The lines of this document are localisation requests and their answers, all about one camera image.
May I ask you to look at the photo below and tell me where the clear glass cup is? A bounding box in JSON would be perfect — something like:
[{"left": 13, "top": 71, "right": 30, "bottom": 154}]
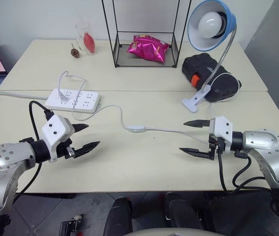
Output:
[{"left": 75, "top": 21, "right": 97, "bottom": 56}]

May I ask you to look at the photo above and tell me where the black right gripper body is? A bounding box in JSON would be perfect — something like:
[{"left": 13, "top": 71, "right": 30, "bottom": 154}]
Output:
[{"left": 208, "top": 136, "right": 226, "bottom": 155}]

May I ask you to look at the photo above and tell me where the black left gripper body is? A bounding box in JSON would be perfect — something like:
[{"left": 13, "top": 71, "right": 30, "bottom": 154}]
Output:
[{"left": 55, "top": 138, "right": 76, "bottom": 160}]

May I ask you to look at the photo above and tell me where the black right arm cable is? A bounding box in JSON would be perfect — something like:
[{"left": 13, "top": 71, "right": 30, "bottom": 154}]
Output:
[{"left": 216, "top": 141, "right": 278, "bottom": 195}]

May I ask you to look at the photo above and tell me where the grey power strip cable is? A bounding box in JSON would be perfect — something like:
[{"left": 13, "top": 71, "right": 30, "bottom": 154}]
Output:
[{"left": 0, "top": 90, "right": 50, "bottom": 100}]

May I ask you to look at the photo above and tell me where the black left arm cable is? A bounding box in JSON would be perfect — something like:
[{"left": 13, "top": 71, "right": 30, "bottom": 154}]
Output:
[{"left": 13, "top": 100, "right": 55, "bottom": 197}]

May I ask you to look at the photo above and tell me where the red pear-shaped object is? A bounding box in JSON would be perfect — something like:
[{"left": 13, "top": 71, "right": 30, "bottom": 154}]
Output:
[{"left": 83, "top": 31, "right": 97, "bottom": 55}]

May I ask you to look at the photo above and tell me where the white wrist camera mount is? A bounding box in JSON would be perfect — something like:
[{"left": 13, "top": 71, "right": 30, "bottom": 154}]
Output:
[
  {"left": 41, "top": 115, "right": 75, "bottom": 163},
  {"left": 208, "top": 116, "right": 234, "bottom": 155}
]

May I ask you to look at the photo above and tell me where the blue gooseneck clip desk lamp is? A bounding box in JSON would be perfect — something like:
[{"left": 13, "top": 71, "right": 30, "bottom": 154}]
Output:
[{"left": 181, "top": 0, "right": 237, "bottom": 114}]

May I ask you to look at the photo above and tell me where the white round light bulb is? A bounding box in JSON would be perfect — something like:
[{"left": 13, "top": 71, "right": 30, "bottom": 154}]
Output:
[{"left": 197, "top": 11, "right": 225, "bottom": 39}]

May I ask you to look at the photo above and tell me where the pink snack bag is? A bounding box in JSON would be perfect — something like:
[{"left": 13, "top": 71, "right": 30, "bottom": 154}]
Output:
[{"left": 126, "top": 34, "right": 172, "bottom": 64}]

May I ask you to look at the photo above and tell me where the black case with orange latch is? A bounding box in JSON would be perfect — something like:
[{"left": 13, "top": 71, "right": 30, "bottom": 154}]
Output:
[{"left": 181, "top": 52, "right": 242, "bottom": 103}]

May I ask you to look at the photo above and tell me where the small black box on floor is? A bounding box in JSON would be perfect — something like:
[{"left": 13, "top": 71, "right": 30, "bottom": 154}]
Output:
[{"left": 59, "top": 219, "right": 78, "bottom": 236}]

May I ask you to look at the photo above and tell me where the white inline cord switch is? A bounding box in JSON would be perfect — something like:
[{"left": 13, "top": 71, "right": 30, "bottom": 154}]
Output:
[{"left": 127, "top": 125, "right": 146, "bottom": 133}]

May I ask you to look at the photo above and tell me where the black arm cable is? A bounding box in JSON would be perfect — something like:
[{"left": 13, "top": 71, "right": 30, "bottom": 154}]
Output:
[
  {"left": 216, "top": 141, "right": 278, "bottom": 195},
  {"left": 13, "top": 100, "right": 55, "bottom": 197}
]

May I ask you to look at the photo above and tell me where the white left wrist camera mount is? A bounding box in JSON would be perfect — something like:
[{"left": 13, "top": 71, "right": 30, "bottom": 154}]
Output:
[{"left": 41, "top": 115, "right": 75, "bottom": 163}]

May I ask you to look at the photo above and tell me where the white power strip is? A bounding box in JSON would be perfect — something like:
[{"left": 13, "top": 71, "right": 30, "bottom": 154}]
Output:
[{"left": 44, "top": 88, "right": 102, "bottom": 114}]

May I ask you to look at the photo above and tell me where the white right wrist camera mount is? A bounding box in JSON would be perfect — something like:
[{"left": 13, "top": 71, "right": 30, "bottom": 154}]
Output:
[{"left": 208, "top": 116, "right": 234, "bottom": 155}]

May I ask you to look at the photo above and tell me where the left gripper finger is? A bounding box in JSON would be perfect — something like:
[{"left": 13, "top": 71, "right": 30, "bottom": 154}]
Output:
[
  {"left": 72, "top": 123, "right": 90, "bottom": 134},
  {"left": 73, "top": 141, "right": 101, "bottom": 158}
]

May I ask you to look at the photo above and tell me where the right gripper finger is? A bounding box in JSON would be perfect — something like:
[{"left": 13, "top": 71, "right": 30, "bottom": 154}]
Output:
[
  {"left": 183, "top": 119, "right": 212, "bottom": 128},
  {"left": 179, "top": 147, "right": 216, "bottom": 161}
]

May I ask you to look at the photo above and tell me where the white lamp cord with plug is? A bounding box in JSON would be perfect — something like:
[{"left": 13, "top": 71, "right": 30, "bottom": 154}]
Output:
[{"left": 57, "top": 70, "right": 243, "bottom": 146}]

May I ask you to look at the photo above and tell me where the dark rounded shape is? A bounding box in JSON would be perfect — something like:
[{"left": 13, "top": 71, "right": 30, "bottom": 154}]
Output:
[
  {"left": 103, "top": 197, "right": 134, "bottom": 236},
  {"left": 163, "top": 192, "right": 204, "bottom": 232}
]

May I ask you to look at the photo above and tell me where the brown pine cone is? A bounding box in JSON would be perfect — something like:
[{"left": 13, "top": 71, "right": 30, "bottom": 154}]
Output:
[{"left": 70, "top": 42, "right": 82, "bottom": 59}]

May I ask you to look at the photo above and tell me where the black wire frame rack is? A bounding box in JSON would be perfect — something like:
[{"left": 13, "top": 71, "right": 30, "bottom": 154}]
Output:
[{"left": 101, "top": 0, "right": 193, "bottom": 69}]

